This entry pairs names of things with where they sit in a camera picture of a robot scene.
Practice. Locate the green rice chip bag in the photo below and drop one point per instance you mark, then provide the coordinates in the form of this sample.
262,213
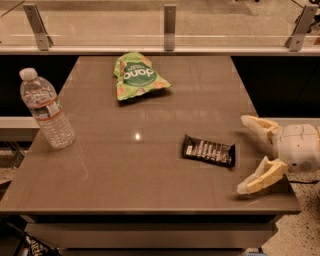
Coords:
136,76

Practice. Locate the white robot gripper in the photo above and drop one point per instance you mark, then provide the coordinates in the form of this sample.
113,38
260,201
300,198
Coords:
297,145

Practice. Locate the black rxbar chocolate bar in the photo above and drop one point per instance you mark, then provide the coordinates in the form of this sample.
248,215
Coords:
209,151

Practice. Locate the left metal railing bracket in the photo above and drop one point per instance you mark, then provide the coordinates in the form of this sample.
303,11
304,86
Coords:
42,38

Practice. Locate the clear plastic water bottle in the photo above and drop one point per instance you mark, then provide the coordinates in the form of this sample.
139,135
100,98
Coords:
41,98

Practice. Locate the dark snack box under table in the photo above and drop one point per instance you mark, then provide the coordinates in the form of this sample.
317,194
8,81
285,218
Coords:
33,247

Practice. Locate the glass railing panel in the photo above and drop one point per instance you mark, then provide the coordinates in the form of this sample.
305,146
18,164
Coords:
221,23

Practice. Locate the middle metal railing bracket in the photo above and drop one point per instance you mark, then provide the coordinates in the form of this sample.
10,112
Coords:
169,26

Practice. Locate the metal railing bracket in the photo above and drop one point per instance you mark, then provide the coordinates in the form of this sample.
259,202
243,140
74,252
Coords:
169,26
304,23
42,38

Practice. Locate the right metal railing bracket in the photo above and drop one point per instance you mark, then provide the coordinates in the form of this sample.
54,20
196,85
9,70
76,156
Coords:
304,23

